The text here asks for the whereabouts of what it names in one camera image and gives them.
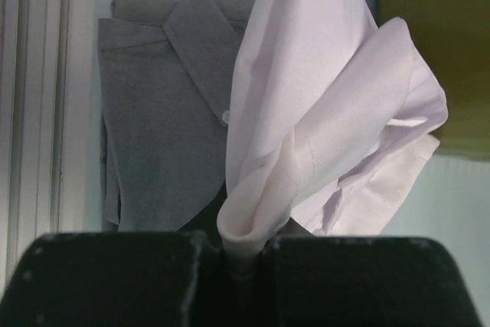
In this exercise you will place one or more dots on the olive green plastic basket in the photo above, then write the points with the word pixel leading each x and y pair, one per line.
pixel 453 38

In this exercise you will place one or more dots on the white long sleeve shirt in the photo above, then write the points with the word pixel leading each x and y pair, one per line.
pixel 331 122

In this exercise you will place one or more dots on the folded grey polo shirt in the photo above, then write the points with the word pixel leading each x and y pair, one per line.
pixel 166 70

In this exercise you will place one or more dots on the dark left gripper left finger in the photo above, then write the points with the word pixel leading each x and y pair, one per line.
pixel 127 279

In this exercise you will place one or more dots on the aluminium frame rail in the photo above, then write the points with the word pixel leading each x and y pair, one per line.
pixel 46 80

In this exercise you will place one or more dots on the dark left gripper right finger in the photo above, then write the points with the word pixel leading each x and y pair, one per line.
pixel 361 281

